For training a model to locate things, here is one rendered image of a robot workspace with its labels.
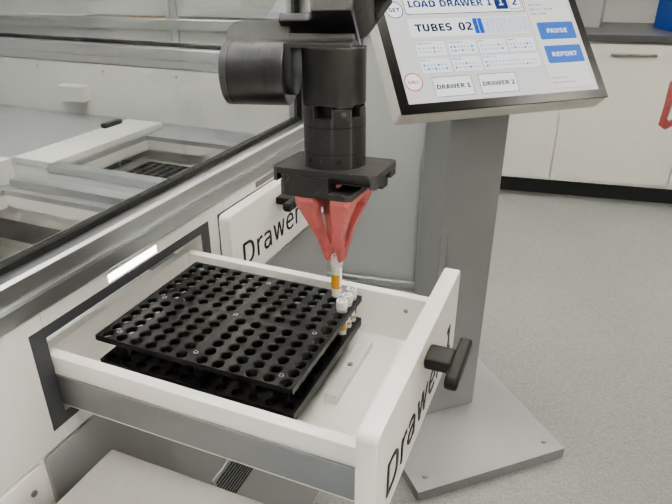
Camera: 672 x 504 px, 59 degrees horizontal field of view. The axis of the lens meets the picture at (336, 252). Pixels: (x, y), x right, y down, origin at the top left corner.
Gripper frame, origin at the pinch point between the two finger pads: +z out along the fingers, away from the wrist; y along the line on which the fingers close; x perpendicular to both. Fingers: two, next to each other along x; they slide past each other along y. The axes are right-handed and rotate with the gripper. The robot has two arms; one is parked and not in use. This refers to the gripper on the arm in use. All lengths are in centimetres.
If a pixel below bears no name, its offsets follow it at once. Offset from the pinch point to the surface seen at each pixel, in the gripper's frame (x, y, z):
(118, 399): -15.7, -15.8, 11.3
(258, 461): -15.7, -1.0, 13.8
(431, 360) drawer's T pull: -4.4, 11.3, 7.3
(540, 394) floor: 118, 21, 93
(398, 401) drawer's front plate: -12.6, 10.5, 6.3
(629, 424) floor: 114, 47, 94
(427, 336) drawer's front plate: -3.3, 10.5, 5.6
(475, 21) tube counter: 90, -4, -18
